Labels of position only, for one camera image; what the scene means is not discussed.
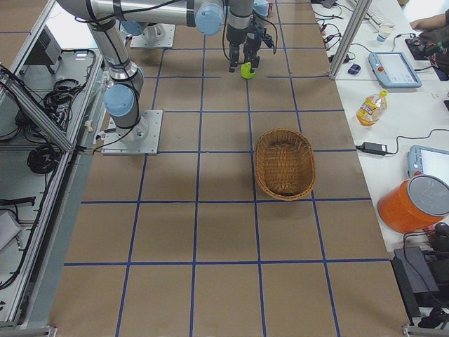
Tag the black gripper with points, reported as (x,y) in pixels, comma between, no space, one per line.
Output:
(236,38)

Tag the green apple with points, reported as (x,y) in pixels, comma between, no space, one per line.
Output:
(247,71)

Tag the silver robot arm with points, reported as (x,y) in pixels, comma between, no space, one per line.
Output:
(122,99)
(262,7)

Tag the woven wicker basket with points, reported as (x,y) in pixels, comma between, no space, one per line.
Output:
(284,164)

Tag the black computer mouse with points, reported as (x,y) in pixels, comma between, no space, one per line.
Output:
(354,69)

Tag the orange juice bottle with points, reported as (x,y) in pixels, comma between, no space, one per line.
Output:
(372,108)

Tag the paper cup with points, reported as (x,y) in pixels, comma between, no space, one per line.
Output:
(383,33)

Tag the blue teach pendant far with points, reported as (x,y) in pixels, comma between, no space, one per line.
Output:
(393,70)

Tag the blue teach pendant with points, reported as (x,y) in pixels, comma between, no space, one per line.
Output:
(393,70)
(428,161)

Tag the black power adapter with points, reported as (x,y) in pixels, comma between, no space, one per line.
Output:
(372,148)

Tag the blue teach pendant near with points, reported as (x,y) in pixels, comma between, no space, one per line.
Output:
(428,161)

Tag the orange bucket with grey lid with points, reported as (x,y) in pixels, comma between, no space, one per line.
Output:
(415,204)

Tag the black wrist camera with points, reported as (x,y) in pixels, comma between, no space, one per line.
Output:
(262,36)

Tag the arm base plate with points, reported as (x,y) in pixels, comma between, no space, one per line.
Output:
(156,36)
(143,139)

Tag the aluminium frame post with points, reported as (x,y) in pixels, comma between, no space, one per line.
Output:
(350,32)

